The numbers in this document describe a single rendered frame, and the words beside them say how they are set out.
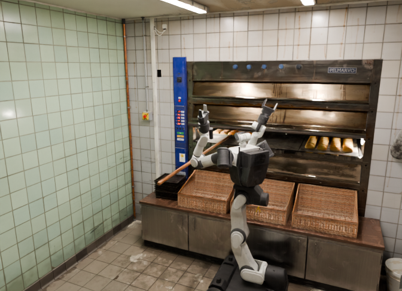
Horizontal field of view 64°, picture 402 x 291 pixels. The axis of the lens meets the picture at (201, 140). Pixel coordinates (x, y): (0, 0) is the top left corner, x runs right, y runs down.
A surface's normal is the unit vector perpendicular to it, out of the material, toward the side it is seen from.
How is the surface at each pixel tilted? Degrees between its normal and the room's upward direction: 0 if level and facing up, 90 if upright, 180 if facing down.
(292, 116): 70
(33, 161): 90
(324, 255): 90
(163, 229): 90
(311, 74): 91
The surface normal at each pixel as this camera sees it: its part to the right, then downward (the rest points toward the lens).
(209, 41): -0.40, 0.21
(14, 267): 0.91, 0.08
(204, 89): -0.37, -0.15
